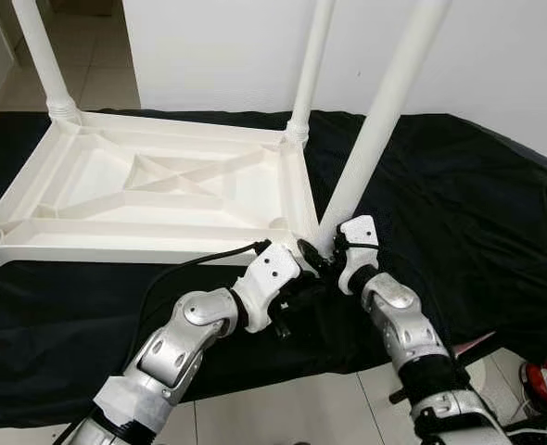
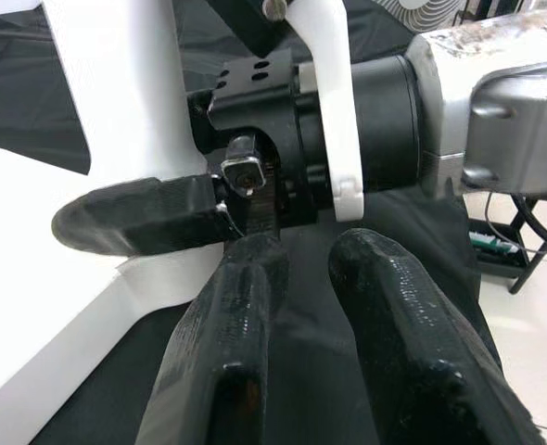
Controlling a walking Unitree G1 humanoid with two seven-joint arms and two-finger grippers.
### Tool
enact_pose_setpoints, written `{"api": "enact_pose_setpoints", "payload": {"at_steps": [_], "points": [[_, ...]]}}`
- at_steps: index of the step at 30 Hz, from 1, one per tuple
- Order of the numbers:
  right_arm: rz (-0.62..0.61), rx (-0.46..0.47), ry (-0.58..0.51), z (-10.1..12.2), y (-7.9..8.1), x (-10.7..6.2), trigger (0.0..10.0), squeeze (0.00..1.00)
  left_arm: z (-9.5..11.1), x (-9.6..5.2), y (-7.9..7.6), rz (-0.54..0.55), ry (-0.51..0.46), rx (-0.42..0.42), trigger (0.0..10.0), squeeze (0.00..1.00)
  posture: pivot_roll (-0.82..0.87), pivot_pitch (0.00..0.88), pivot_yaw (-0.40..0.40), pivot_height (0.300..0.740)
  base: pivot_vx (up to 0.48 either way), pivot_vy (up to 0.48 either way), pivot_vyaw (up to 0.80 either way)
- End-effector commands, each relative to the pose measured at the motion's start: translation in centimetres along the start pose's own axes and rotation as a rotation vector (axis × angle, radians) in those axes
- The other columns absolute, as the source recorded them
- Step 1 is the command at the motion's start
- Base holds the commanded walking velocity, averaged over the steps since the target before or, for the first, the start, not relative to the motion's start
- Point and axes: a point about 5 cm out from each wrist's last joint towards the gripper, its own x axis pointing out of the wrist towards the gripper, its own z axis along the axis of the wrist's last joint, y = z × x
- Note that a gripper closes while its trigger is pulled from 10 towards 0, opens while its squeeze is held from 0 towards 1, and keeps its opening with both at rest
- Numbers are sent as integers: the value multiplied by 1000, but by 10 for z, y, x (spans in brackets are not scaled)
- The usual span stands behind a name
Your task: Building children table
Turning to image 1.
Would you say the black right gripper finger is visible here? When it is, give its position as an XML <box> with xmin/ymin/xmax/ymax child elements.
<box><xmin>297</xmin><ymin>238</ymin><xmax>328</xmax><ymax>277</ymax></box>

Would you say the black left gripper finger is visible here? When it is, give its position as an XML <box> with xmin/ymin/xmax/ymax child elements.
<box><xmin>297</xmin><ymin>273</ymin><xmax>336</xmax><ymax>303</ymax></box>

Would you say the white plastic children table top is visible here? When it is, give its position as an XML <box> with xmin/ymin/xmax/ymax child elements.
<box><xmin>0</xmin><ymin>108</ymin><xmax>325</xmax><ymax>272</ymax></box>

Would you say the black tablecloth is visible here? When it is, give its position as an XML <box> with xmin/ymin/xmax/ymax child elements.
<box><xmin>0</xmin><ymin>109</ymin><xmax>547</xmax><ymax>432</ymax></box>

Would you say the pink flat board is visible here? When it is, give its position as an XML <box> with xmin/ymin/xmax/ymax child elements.
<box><xmin>454</xmin><ymin>334</ymin><xmax>495</xmax><ymax>358</ymax></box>

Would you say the white round stand base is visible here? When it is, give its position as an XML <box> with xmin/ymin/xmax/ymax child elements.
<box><xmin>477</xmin><ymin>352</ymin><xmax>534</xmax><ymax>400</ymax></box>

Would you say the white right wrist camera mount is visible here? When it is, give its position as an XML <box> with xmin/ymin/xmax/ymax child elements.
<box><xmin>337</xmin><ymin>215</ymin><xmax>382</xmax><ymax>296</ymax></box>

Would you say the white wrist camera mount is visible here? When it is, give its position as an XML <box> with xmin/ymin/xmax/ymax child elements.
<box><xmin>232</xmin><ymin>243</ymin><xmax>302</xmax><ymax>333</ymax></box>
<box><xmin>337</xmin><ymin>215</ymin><xmax>382</xmax><ymax>296</ymax></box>

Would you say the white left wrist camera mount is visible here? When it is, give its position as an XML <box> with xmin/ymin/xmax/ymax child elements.
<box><xmin>232</xmin><ymin>243</ymin><xmax>302</xmax><ymax>333</ymax></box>

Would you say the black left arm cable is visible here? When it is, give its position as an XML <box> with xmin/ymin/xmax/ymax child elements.
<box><xmin>139</xmin><ymin>239</ymin><xmax>273</xmax><ymax>321</ymax></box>

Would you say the red round cable reel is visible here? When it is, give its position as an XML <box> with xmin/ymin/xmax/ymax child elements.
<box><xmin>522</xmin><ymin>362</ymin><xmax>547</xmax><ymax>409</ymax></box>

